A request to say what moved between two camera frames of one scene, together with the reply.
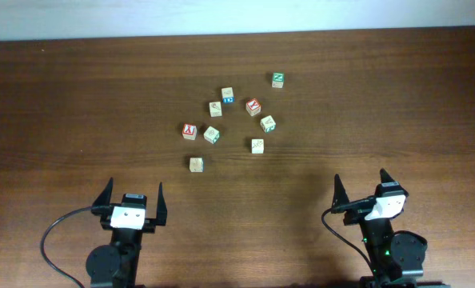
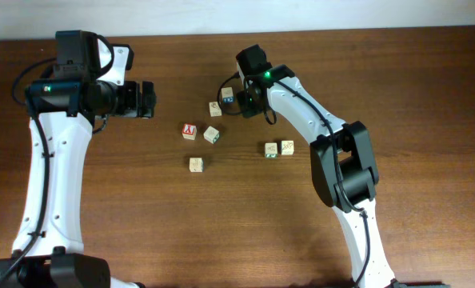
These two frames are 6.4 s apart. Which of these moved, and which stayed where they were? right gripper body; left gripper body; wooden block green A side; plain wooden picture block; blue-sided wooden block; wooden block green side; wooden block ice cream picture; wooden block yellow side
Moved: left gripper body; right gripper body; plain wooden picture block; wooden block green A side
Stayed: wooden block yellow side; blue-sided wooden block; wooden block ice cream picture; wooden block green side
